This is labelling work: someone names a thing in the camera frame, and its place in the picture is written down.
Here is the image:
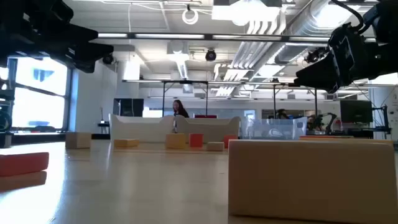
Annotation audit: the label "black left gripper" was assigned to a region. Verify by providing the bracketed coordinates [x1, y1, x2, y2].
[0, 21, 114, 74]

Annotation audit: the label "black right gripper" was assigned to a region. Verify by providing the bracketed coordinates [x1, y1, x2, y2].
[294, 24, 374, 93]

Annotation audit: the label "large natural wood block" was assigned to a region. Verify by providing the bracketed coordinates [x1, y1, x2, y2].
[228, 139, 398, 224]

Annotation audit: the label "small natural wood block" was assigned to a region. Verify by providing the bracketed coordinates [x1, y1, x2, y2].
[206, 141, 225, 152]

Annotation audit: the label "yellow wooden cube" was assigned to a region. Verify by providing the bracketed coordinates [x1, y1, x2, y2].
[165, 133, 187, 149]

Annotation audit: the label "long red wooden block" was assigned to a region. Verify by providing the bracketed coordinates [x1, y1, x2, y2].
[0, 151, 50, 177]

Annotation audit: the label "black computer monitor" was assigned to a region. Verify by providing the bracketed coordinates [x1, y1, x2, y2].
[340, 99, 374, 124]

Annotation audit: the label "large window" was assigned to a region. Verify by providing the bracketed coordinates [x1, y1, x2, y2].
[0, 55, 72, 133]

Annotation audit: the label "clear plastic bin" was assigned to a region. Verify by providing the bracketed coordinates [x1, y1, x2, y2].
[239, 116, 308, 141]

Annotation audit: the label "small black side table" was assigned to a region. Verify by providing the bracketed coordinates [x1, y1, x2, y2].
[97, 107, 110, 136]

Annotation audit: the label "white plastic bin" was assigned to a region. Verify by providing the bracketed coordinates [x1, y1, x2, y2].
[108, 113, 175, 143]

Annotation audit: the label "beige plastic bin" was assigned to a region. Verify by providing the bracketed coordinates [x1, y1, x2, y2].
[174, 114, 242, 144]

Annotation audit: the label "black equipment stack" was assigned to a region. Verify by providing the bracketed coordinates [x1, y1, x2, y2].
[0, 77, 16, 149]

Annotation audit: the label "red wooden cube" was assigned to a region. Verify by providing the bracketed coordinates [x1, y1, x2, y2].
[188, 133, 204, 148]

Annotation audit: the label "black hanging camera rig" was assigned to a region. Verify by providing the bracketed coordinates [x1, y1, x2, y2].
[303, 46, 328, 64]

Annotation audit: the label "black metal gantry frame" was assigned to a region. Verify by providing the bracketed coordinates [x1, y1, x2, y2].
[161, 80, 209, 118]
[272, 82, 318, 125]

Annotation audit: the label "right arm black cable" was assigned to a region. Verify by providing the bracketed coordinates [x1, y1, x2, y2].
[331, 0, 364, 30]

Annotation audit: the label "black aluminium table frame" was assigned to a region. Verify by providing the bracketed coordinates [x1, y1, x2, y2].
[11, 132, 111, 144]

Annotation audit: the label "white cable coil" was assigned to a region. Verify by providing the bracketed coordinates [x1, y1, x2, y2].
[182, 8, 200, 26]

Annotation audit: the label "overhead light rail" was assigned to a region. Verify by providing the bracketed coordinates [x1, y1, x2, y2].
[91, 32, 379, 44]

